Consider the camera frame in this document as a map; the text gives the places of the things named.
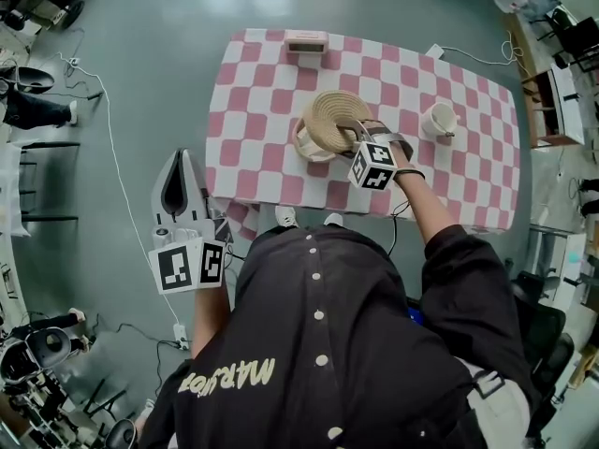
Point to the person's left forearm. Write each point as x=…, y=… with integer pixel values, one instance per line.
x=210, y=316

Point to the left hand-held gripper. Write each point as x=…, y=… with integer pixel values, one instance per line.
x=175, y=265

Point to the person's black buttoned shirt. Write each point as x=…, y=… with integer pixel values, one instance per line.
x=337, y=344

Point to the white power adapter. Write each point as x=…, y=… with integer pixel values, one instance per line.
x=434, y=51

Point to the white cup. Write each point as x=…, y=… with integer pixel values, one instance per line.
x=437, y=120

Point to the pink rectangular case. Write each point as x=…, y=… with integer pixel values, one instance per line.
x=306, y=44

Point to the woven box with cloth lining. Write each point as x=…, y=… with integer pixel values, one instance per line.
x=309, y=150

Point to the wooden cabinet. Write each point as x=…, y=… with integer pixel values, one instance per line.
x=554, y=110

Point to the black metal chair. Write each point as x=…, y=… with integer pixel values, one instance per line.
x=573, y=35

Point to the pink white checkered tablecloth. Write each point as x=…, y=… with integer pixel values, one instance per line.
x=262, y=124

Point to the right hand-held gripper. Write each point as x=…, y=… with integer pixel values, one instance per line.
x=374, y=164

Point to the round woven straw lid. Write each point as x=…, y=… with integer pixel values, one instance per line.
x=334, y=117

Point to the white power strip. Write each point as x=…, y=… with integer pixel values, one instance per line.
x=181, y=336

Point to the metal spoon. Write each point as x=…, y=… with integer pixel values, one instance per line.
x=444, y=128

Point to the person's white shoe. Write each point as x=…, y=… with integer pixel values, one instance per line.
x=286, y=216
x=333, y=220

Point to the black office chair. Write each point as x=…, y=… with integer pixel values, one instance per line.
x=545, y=339

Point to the person's light trousers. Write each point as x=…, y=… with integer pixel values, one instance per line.
x=496, y=405

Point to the black round stool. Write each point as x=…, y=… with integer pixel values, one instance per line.
x=33, y=80

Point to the person's right forearm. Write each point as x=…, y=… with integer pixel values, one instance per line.
x=423, y=204

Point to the black metal frame rack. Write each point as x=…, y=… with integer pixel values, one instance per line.
x=49, y=180

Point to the dark wrist band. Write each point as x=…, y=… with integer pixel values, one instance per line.
x=412, y=172

